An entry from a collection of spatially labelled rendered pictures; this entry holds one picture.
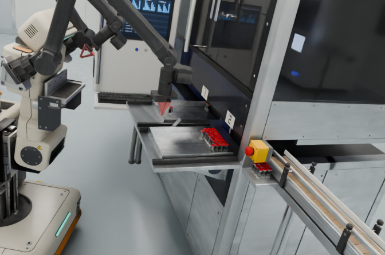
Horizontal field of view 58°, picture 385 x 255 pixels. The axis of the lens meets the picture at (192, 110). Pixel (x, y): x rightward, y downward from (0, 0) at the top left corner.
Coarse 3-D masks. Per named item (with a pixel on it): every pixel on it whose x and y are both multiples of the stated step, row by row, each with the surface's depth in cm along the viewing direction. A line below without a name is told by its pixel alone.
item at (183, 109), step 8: (152, 104) 201; (176, 104) 208; (184, 104) 210; (192, 104) 212; (200, 104) 213; (176, 112) 199; (184, 112) 201; (192, 112) 203; (200, 112) 205; (208, 112) 207; (160, 120) 185; (168, 120) 181; (184, 120) 184; (192, 120) 186; (200, 120) 188; (208, 120) 189; (216, 120) 191
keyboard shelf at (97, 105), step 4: (96, 96) 220; (96, 100) 214; (96, 104) 209; (100, 104) 210; (104, 104) 211; (108, 104) 212; (112, 104) 213; (116, 104) 214; (120, 104) 215; (124, 104) 216; (96, 108) 207; (100, 108) 208; (104, 108) 209; (108, 108) 209; (112, 108) 210; (116, 108) 211; (120, 108) 212; (124, 108) 212
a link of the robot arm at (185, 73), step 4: (168, 60) 131; (172, 60) 132; (164, 64) 132; (168, 64) 132; (172, 64) 132; (176, 64) 138; (180, 64) 139; (164, 68) 133; (168, 68) 133; (172, 68) 133; (176, 68) 135; (180, 68) 136; (184, 68) 136; (188, 68) 137; (180, 72) 137; (184, 72) 137; (188, 72) 137; (180, 76) 137; (184, 76) 137; (188, 76) 137; (176, 80) 138; (180, 80) 137; (184, 80) 137; (188, 80) 138
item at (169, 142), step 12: (156, 132) 172; (168, 132) 174; (180, 132) 177; (192, 132) 179; (156, 144) 155; (168, 144) 163; (180, 144) 165; (192, 144) 167; (204, 144) 169; (168, 156) 149; (180, 156) 151; (192, 156) 153; (204, 156) 155
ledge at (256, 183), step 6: (246, 168) 156; (246, 174) 152; (252, 174) 152; (252, 180) 148; (258, 180) 149; (264, 180) 150; (270, 180) 150; (258, 186) 146; (264, 186) 147; (270, 186) 148; (276, 186) 149
